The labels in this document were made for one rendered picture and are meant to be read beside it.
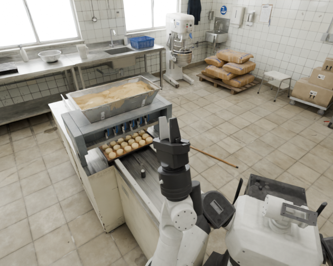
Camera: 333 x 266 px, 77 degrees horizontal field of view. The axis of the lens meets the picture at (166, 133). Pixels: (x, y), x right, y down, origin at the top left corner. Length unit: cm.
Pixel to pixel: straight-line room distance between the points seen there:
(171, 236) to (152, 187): 78
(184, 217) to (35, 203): 229
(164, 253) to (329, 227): 220
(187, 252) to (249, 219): 23
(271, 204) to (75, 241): 190
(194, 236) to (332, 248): 41
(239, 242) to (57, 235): 189
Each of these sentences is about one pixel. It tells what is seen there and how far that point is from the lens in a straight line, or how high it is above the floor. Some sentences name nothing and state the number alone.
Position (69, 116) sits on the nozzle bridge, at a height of 118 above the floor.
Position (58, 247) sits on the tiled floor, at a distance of 233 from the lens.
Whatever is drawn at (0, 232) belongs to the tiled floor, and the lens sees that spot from 269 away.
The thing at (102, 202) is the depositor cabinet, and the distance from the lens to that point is 181.
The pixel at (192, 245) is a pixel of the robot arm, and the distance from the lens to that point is 78.
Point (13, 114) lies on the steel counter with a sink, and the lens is 405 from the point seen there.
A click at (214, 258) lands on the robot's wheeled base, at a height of 17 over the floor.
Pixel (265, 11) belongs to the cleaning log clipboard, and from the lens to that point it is 525.
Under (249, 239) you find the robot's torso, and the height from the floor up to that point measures 127.
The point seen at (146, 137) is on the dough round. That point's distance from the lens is 166.
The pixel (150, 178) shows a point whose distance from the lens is 145.
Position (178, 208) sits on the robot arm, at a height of 145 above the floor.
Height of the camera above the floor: 192
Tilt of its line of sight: 36 degrees down
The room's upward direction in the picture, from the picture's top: straight up
